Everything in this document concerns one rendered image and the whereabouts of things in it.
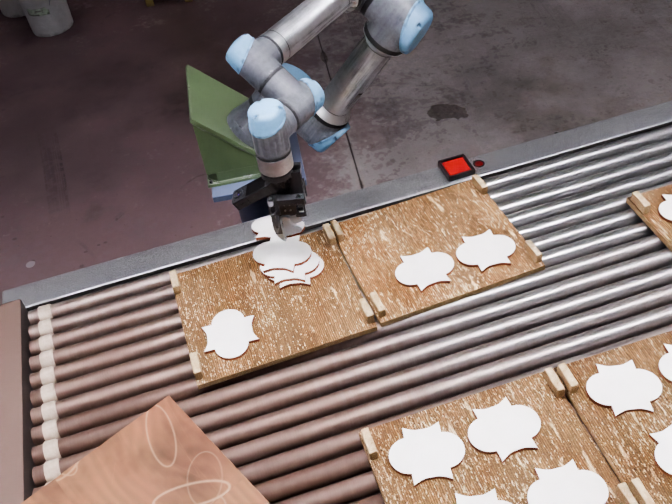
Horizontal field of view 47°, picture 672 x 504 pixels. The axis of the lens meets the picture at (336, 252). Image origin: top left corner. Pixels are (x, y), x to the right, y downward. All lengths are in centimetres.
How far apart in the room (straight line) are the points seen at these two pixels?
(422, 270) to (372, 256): 13
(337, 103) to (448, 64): 227
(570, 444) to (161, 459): 76
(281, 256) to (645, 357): 83
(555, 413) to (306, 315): 58
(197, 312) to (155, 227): 174
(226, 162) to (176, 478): 103
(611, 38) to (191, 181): 234
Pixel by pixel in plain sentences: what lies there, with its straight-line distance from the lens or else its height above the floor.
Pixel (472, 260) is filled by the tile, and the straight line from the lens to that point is 184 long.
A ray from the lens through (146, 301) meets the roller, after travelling 194.
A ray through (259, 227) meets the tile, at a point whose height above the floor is 93.
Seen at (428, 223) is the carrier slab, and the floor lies 94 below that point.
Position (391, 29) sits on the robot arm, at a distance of 188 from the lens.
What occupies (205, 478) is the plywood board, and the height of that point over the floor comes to 104.
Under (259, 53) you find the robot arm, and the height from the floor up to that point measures 144.
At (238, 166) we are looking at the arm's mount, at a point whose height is 92.
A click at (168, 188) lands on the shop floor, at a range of 374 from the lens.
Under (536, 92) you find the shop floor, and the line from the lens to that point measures 407.
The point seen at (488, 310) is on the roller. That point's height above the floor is 92.
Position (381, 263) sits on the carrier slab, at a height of 94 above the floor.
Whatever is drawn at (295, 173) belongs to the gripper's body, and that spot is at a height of 124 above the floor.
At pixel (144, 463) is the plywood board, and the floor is 104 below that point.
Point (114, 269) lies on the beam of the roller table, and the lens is 204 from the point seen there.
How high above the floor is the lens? 227
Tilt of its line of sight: 45 degrees down
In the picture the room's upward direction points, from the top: 9 degrees counter-clockwise
